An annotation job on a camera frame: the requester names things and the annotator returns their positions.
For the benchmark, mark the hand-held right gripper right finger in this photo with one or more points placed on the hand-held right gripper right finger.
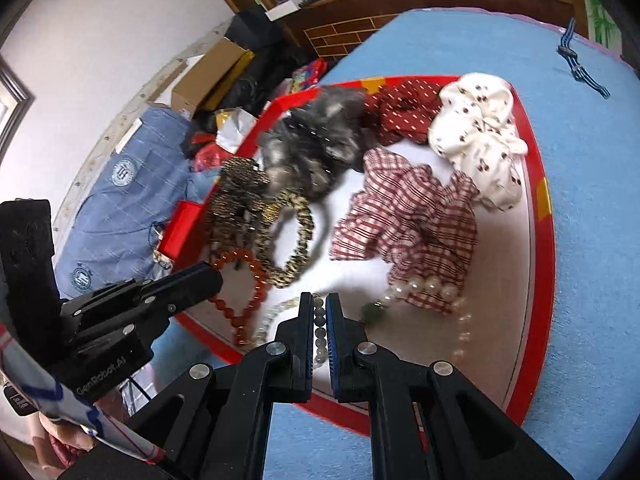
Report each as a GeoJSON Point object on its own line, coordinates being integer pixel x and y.
{"type": "Point", "coordinates": [334, 355]}

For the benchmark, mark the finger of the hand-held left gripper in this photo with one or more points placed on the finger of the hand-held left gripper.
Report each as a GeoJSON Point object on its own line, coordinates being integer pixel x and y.
{"type": "Point", "coordinates": [190, 282]}

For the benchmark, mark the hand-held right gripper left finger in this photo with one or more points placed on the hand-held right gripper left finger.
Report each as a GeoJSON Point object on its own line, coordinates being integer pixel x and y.
{"type": "Point", "coordinates": [306, 340]}

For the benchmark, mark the leopard print scrunchie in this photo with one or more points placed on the leopard print scrunchie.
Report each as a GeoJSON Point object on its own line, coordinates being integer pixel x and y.
{"type": "Point", "coordinates": [240, 180]}

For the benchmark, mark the red plaid scrunchie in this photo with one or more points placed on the red plaid scrunchie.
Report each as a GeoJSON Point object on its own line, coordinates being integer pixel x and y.
{"type": "Point", "coordinates": [410, 210]}

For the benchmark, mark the red jewelry tray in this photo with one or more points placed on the red jewelry tray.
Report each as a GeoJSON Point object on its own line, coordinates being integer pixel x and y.
{"type": "Point", "coordinates": [500, 285]}

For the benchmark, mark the grey furry scrunchie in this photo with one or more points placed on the grey furry scrunchie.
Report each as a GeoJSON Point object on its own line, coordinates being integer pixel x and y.
{"type": "Point", "coordinates": [310, 140]}

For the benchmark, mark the white cherry print scrunchie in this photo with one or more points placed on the white cherry print scrunchie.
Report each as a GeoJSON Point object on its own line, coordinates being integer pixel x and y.
{"type": "Point", "coordinates": [475, 125]}

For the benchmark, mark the person's left hand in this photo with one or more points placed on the person's left hand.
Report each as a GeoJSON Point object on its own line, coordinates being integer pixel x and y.
{"type": "Point", "coordinates": [60, 442]}

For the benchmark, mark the small red box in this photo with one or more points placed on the small red box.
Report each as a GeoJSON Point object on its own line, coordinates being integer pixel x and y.
{"type": "Point", "coordinates": [180, 225]}

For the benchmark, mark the blue checked clothing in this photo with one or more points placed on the blue checked clothing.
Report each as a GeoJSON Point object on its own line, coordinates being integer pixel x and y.
{"type": "Point", "coordinates": [140, 170]}

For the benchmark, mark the red plastic bag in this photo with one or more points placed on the red plastic bag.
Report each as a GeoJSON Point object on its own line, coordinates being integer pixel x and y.
{"type": "Point", "coordinates": [207, 155]}

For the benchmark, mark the cardboard box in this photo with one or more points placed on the cardboard box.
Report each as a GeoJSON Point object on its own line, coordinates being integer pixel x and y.
{"type": "Point", "coordinates": [210, 75]}

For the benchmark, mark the red dotted scrunchie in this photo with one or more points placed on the red dotted scrunchie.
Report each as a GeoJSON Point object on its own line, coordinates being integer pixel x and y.
{"type": "Point", "coordinates": [400, 110]}

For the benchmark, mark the black bag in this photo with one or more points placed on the black bag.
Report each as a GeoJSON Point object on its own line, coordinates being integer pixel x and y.
{"type": "Point", "coordinates": [265, 45]}

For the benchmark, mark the white box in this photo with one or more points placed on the white box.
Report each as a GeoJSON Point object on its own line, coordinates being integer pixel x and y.
{"type": "Point", "coordinates": [282, 9]}

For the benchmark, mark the blue table cloth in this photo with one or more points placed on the blue table cloth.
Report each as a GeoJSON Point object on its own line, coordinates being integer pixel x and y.
{"type": "Point", "coordinates": [590, 210]}

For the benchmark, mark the wooden counter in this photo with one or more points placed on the wooden counter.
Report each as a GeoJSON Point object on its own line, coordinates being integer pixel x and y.
{"type": "Point", "coordinates": [425, 0]}

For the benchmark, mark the bamboo painted panel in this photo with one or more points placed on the bamboo painted panel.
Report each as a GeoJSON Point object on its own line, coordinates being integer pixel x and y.
{"type": "Point", "coordinates": [600, 15]}

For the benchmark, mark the dark wooden frame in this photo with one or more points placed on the dark wooden frame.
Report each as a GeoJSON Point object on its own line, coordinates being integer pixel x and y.
{"type": "Point", "coordinates": [17, 90]}

